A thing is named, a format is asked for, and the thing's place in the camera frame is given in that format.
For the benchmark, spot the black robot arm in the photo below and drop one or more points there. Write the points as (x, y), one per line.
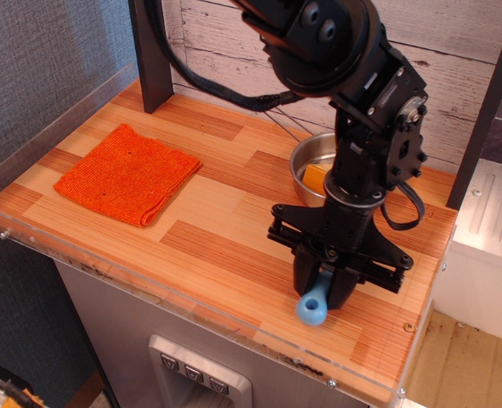
(339, 50)

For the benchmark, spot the dark right shelf post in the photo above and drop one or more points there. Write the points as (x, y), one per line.
(473, 150)

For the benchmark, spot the orange knitted rag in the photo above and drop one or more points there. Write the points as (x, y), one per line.
(127, 177)

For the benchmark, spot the steel pan with handle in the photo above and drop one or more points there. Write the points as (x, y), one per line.
(309, 162)

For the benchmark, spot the dark shelf post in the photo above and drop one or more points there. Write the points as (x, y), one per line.
(153, 67)
(473, 150)

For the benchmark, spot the silver dispenser button panel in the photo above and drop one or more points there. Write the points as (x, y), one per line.
(189, 379)

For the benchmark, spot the white toy appliance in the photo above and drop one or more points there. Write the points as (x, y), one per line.
(468, 287)

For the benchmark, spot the clear acrylic table guard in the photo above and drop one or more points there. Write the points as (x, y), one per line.
(210, 243)

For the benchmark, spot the blue and grey spoon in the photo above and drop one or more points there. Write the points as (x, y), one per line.
(312, 308)

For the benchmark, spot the dark left shelf post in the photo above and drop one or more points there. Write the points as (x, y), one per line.
(153, 67)

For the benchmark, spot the yellow cheese wedge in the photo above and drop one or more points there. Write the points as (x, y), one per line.
(314, 176)

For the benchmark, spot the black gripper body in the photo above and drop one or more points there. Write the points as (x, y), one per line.
(342, 233)

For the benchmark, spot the grey toy fridge cabinet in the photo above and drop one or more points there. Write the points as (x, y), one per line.
(119, 321)

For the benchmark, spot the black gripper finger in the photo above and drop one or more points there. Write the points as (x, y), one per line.
(342, 285)
(305, 272)

